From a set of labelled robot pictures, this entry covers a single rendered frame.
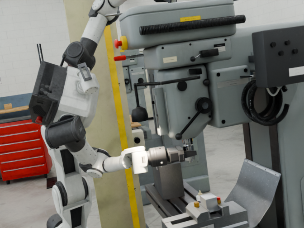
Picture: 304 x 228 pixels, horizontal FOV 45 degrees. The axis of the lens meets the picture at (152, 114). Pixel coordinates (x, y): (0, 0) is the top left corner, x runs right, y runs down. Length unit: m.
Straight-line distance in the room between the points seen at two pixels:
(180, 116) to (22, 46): 9.21
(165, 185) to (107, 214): 1.65
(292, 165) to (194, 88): 0.56
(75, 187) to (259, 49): 1.22
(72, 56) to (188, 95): 0.61
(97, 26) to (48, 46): 8.68
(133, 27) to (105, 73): 1.84
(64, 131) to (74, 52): 0.42
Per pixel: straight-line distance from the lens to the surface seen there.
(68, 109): 1.68
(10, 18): 10.68
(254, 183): 1.91
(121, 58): 1.67
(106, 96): 3.31
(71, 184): 2.07
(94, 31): 1.90
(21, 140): 6.14
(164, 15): 1.50
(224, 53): 1.60
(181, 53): 1.52
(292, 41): 1.46
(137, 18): 1.48
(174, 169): 1.96
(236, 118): 1.64
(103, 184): 3.45
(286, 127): 1.72
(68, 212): 2.12
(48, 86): 1.71
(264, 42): 1.40
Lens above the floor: 1.68
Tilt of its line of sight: 9 degrees down
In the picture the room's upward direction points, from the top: 8 degrees counter-clockwise
